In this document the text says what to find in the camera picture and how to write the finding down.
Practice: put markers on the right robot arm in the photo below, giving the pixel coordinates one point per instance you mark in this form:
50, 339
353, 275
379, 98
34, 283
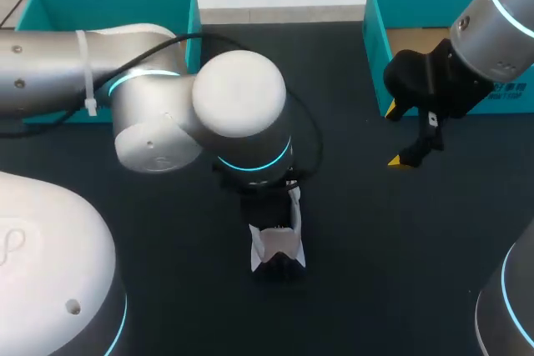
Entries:
496, 31

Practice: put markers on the teal box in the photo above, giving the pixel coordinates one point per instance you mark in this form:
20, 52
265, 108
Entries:
377, 39
117, 10

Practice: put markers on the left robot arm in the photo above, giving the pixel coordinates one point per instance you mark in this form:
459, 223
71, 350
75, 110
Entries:
150, 139

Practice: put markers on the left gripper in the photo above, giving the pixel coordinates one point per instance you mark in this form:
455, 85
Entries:
267, 210

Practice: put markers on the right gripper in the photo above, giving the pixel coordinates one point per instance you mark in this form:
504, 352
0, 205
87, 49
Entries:
434, 81

